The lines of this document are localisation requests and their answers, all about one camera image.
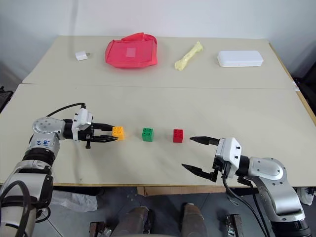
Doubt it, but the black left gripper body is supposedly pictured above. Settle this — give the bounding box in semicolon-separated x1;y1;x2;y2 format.
78;122;96;150

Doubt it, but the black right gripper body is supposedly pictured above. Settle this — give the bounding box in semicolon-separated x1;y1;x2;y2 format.
212;147;232;179

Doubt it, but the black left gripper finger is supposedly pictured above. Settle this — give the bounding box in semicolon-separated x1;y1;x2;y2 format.
94;122;115;131
93;135;119;144

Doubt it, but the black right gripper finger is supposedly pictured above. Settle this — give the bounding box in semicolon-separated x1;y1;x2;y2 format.
181;162;220;183
189;135;220;147

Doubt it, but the yellow studded toy cube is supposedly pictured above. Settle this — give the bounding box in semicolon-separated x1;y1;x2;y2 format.
111;126;126;142

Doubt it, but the red studded toy cube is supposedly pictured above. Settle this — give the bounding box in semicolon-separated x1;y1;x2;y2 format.
172;128;185;144

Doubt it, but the brown cardboard piece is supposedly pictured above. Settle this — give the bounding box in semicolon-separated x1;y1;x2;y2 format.
136;186;227;197

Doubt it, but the green studded toy cube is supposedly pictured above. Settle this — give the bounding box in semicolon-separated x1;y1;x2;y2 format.
141;127;156;143

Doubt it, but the dark brown rounded shape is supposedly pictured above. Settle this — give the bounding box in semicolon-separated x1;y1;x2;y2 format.
182;202;207;237
121;206;154;237

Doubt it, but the clear crumpled plastic bag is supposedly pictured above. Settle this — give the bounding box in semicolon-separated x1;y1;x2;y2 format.
50;191;98;213

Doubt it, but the small white charger plug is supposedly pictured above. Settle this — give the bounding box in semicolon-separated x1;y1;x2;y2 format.
75;51;91;62

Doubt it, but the red mesh fabric bag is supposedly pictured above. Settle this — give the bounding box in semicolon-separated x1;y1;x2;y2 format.
104;32;159;71

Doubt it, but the pale yellow toy bone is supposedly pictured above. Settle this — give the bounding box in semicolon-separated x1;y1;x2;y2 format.
174;40;205;72

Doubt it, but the white rectangular plastic case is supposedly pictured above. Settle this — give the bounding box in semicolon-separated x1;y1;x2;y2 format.
217;50;265;68

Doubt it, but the white crumpled wrap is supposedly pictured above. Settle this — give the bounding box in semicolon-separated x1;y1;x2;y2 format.
296;187;316;206

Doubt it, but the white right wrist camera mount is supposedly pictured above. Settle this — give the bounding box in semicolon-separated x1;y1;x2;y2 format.
215;137;243;179

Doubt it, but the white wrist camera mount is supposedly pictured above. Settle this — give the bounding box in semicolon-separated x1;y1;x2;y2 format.
215;137;243;179
71;108;94;142

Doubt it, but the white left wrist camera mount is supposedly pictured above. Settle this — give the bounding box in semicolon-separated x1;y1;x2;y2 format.
71;108;94;142

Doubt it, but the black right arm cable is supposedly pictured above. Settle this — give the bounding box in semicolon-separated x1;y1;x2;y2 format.
221;172;274;237

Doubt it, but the dark metal bracket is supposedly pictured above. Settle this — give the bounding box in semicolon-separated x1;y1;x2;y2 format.
89;221;112;237
225;213;242;237

